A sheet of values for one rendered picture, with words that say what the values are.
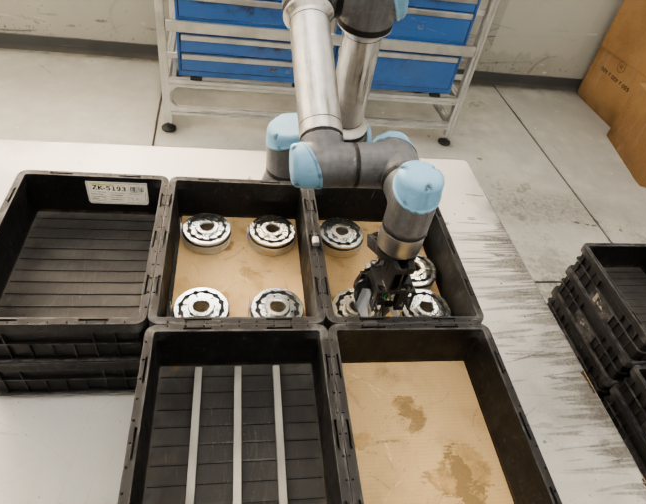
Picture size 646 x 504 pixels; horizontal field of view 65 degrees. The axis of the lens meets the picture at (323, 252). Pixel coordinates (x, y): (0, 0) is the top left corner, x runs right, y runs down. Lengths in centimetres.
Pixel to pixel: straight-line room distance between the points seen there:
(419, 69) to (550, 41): 154
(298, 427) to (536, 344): 67
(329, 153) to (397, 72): 221
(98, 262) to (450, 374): 73
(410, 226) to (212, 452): 47
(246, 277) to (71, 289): 34
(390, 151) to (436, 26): 215
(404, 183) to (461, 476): 48
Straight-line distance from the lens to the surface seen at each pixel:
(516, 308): 139
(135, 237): 117
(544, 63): 443
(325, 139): 84
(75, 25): 386
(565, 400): 128
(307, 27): 98
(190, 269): 109
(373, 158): 84
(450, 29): 301
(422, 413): 96
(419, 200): 77
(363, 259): 115
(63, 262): 115
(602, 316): 185
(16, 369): 104
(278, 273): 109
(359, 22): 110
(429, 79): 309
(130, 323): 89
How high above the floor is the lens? 163
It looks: 44 degrees down
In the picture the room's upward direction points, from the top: 11 degrees clockwise
